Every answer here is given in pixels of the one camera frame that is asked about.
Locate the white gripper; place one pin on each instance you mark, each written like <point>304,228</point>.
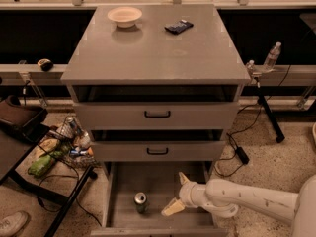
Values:
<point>191,194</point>

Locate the green soda can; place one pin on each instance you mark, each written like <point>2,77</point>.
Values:
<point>141,202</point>

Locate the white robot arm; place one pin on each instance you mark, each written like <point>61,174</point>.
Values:
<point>222,198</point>

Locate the bottom grey drawer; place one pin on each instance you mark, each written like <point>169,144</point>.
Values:
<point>160,181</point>

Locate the grey drawer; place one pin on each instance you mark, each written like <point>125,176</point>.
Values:
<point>155,107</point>
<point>157,145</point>
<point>160,181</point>

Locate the middle grey drawer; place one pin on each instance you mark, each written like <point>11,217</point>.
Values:
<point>157,145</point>

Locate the grey drawer cabinet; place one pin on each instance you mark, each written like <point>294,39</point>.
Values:
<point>147,54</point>

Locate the top grey drawer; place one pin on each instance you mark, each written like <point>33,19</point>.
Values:
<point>155,107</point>

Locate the can in floor pile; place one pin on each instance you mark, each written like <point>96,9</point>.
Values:
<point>74,125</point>

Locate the black power adapter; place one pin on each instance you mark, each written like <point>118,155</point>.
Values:
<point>242,155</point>

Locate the black tripod stand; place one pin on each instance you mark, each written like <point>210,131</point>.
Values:
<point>262,101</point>

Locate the black side table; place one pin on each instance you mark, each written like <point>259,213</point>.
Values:
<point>15,150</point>

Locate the yellow snack bag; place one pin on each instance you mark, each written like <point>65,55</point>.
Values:
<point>46,147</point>

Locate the small clear bottle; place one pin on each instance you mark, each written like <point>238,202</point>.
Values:
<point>250,66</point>

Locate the clear water bottle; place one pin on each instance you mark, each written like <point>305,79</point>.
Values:
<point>272,57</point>

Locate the dark blue snack packet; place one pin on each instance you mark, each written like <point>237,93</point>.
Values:
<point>178,27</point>

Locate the brown bag on table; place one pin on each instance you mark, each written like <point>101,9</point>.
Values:
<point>20,121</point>

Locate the white shoe bottom left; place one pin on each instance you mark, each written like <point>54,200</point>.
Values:
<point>12,224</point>

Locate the white bowl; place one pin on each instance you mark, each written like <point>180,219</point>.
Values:
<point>124,17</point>

